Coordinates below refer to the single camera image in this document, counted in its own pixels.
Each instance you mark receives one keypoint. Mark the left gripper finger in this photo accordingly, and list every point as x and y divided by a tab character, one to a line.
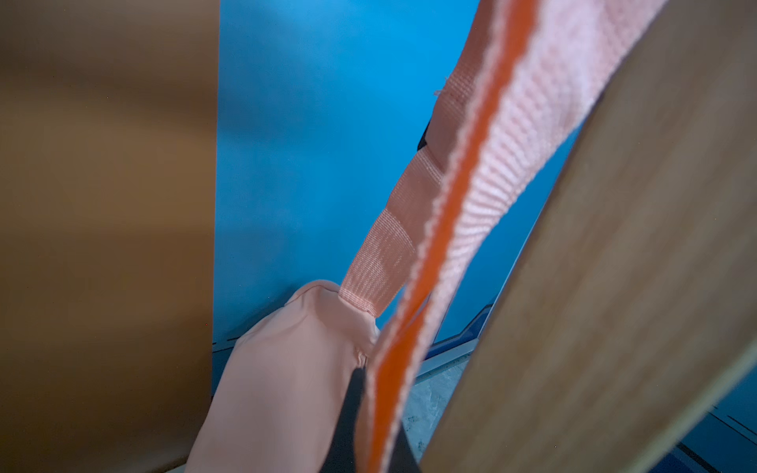
341	456

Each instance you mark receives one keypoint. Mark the wooden hanging rack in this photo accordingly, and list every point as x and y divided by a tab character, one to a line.
632	309

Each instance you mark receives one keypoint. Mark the light pink strap bag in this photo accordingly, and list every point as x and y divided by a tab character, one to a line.
528	75

